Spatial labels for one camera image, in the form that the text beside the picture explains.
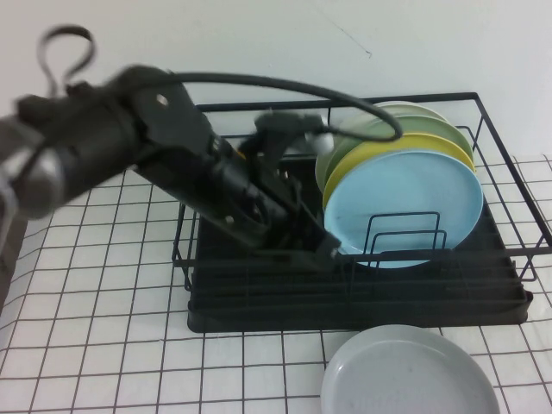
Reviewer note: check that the white black-gridded tablecloth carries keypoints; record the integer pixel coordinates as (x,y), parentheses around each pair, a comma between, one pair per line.
(108,345)

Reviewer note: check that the yellow round plate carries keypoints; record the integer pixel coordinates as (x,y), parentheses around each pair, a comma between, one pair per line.
(431,142)

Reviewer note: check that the pale whitish-green round plate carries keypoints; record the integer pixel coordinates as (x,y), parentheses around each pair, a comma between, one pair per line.
(409,108)

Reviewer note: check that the grey round plate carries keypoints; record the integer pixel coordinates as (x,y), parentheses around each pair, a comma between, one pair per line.
(409,375)

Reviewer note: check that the black plastic drain tray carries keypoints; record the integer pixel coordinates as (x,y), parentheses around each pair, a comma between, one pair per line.
(267,310)

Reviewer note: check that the light blue round plate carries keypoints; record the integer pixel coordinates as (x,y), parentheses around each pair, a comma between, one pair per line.
(409,194)

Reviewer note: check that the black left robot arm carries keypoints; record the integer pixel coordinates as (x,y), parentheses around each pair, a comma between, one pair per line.
(108,142)

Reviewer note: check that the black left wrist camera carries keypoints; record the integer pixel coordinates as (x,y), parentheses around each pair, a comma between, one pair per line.
(280,121)

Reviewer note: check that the green round plate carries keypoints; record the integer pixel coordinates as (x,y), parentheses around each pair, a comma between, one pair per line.
(422,125)

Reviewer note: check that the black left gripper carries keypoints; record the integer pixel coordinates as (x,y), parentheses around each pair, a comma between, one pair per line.
(259,211)

